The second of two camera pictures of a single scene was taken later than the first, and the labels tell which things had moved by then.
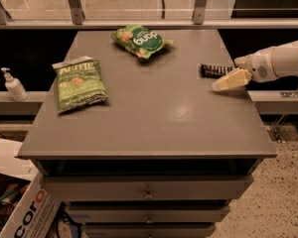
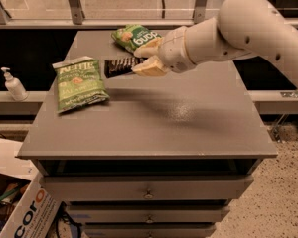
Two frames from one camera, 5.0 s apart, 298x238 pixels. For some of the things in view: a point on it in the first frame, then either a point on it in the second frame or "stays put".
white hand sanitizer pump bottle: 14,86 stays put
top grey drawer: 150,186 stays put
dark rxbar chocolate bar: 214,70 -> 118,66
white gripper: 259,65 -> 173,53
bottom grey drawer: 153,230 stays put
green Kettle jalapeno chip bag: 79,83 stays put
